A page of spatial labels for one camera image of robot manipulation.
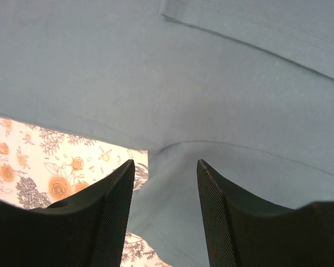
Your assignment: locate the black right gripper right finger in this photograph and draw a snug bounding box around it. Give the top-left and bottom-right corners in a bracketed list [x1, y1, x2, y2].
[197, 160, 334, 266]

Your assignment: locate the blue-grey t shirt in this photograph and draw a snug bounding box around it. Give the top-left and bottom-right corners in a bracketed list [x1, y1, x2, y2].
[0, 1, 334, 266]

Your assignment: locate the floral table mat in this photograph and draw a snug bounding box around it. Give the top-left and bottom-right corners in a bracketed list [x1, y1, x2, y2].
[0, 117, 149, 209]

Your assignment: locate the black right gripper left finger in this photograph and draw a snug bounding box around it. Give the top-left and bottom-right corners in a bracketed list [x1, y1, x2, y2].
[0, 160, 135, 266]

